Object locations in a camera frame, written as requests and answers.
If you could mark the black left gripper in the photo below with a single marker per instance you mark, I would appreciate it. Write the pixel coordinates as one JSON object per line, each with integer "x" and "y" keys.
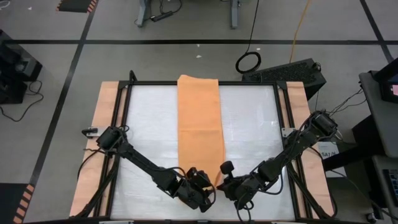
{"x": 196, "y": 189}

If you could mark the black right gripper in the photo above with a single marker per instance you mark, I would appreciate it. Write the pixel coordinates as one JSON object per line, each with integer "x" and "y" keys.
{"x": 239, "y": 189}

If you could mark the orange towel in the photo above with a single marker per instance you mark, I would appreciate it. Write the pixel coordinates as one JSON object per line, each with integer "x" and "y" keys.
{"x": 199, "y": 130}

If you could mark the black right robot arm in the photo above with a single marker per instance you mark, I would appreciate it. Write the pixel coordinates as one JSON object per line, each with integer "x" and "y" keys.
{"x": 295, "y": 146}

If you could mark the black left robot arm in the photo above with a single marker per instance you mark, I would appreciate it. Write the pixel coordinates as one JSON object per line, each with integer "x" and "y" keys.
{"x": 140, "y": 161}

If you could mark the white paper sheet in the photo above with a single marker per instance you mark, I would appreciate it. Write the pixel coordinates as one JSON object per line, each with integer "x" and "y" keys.
{"x": 329, "y": 151}

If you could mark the black computer tower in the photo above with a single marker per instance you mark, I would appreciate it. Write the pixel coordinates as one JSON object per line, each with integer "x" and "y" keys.
{"x": 295, "y": 74}

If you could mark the black desk base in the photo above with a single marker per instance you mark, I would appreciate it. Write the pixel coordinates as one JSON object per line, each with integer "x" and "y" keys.
{"x": 357, "y": 155}

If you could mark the black caster wheel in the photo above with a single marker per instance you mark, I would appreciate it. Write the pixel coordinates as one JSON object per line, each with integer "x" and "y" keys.
{"x": 370, "y": 216}

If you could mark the grey desk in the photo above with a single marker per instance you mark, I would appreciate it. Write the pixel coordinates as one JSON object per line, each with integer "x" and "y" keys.
{"x": 379, "y": 124}

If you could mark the black laptop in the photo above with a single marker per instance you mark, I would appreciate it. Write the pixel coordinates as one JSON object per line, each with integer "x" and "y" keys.
{"x": 392, "y": 186}

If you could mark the grey desk leg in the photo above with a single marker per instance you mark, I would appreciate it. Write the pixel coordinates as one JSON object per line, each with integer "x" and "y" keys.
{"x": 234, "y": 15}
{"x": 143, "y": 14}

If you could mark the black power strip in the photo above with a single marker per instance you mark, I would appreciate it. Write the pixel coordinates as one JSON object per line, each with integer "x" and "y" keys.
{"x": 161, "y": 16}

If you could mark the black orange striped mat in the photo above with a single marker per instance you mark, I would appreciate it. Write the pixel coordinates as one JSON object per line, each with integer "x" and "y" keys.
{"x": 74, "y": 5}
{"x": 12, "y": 202}

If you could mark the black monitor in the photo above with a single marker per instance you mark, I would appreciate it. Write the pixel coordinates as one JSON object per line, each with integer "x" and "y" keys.
{"x": 387, "y": 81}

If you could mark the black equipment stack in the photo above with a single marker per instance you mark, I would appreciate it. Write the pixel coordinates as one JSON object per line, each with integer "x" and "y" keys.
{"x": 15, "y": 68}

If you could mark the black metal table frame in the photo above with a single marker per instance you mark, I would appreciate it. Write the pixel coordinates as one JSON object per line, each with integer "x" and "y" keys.
{"x": 149, "y": 83}

